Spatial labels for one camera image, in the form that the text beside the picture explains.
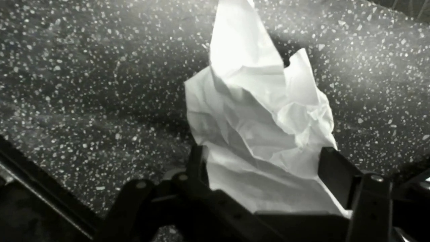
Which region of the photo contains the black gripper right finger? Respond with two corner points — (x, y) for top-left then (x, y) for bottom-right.
(319, 146), (395, 242)

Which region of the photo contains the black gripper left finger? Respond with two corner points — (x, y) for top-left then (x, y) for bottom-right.
(96, 143), (234, 242)

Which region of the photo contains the white paper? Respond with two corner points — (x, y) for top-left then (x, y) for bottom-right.
(183, 0), (354, 220)

